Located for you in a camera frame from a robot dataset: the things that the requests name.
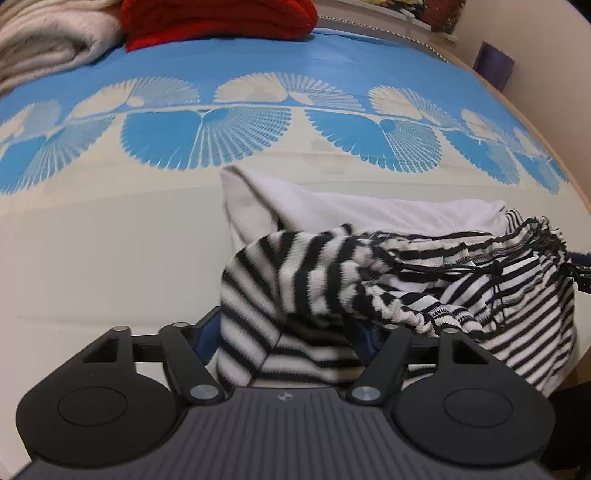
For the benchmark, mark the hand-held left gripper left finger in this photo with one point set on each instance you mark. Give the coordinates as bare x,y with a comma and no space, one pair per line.
178,350

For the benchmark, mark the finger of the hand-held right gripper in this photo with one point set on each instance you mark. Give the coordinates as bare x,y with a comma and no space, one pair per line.
581,277

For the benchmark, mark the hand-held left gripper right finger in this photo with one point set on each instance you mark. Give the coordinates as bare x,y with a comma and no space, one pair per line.
392,350

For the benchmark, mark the striped hooded top white vest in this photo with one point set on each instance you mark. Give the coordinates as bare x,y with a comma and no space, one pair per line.
351,286

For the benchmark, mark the blue patterned bed sheet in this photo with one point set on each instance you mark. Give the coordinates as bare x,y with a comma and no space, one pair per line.
184,217

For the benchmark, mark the purple flat board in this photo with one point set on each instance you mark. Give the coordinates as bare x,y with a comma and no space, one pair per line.
495,64

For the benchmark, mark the red cushion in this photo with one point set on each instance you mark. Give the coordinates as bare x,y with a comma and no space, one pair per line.
438,14

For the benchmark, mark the red folded blanket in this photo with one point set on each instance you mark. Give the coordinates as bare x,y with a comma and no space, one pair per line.
217,21

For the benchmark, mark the white folded quilt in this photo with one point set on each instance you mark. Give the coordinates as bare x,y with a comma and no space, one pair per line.
51,37

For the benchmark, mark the wooden bed frame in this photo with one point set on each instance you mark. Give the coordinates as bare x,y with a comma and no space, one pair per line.
545,120

